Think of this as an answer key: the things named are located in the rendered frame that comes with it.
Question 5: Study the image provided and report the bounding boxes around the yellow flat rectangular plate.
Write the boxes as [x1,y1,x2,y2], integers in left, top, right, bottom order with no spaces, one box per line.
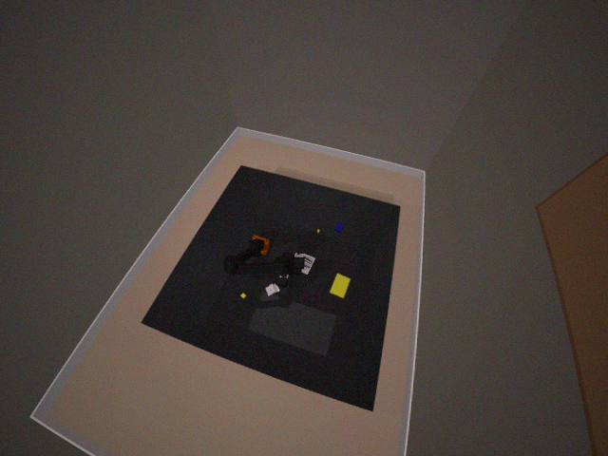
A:
[330,274,351,298]

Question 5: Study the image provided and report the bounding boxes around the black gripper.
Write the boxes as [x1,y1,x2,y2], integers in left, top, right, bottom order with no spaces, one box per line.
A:
[275,253,295,288]

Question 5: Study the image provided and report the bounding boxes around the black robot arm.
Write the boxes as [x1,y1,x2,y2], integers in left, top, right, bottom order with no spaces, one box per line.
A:
[224,238,305,276]

